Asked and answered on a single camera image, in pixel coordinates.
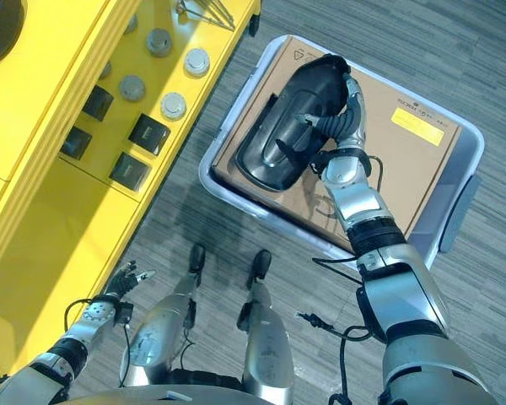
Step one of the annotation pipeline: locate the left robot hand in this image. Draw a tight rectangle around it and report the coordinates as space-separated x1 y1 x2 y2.
105 260 157 300

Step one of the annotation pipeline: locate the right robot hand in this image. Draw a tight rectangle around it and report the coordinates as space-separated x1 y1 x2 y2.
296 70 368 149

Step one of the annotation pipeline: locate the black sole shaped part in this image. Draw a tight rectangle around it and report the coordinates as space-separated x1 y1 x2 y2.
234 53 352 193
0 0 28 66

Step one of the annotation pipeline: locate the brown cardboard box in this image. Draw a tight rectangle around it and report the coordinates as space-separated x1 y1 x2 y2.
213 35 463 253

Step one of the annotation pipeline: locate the small black box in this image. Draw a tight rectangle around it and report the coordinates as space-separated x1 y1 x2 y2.
60 126 94 162
82 84 115 122
109 151 153 193
128 112 171 157

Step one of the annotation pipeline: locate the grey plastic box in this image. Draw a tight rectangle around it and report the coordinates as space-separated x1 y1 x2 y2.
198 35 486 272

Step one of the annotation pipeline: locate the yellow shelf unit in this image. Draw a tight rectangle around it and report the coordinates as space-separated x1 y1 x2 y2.
0 0 263 383

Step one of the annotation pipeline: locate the left silver robot leg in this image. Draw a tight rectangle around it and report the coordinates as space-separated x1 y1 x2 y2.
117 243 207 389

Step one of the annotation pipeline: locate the silver robot leg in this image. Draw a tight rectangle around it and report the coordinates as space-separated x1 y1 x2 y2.
235 248 296 405
117 243 207 389

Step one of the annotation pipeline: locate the yellow label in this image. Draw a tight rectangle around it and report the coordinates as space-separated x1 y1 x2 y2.
390 107 446 148

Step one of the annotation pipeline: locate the silver robot torso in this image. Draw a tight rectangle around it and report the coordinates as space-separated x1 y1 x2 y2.
57 381 275 405

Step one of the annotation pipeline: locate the right silver robot leg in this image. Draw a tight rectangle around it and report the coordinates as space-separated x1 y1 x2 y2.
235 248 296 405

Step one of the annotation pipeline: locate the bundle of metal rods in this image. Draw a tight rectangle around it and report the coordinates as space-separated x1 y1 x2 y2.
175 0 237 31

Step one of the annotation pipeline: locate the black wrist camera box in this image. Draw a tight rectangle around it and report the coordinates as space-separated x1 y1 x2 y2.
114 301 135 327

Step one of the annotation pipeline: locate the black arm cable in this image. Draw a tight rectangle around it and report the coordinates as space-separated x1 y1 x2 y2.
293 310 390 405

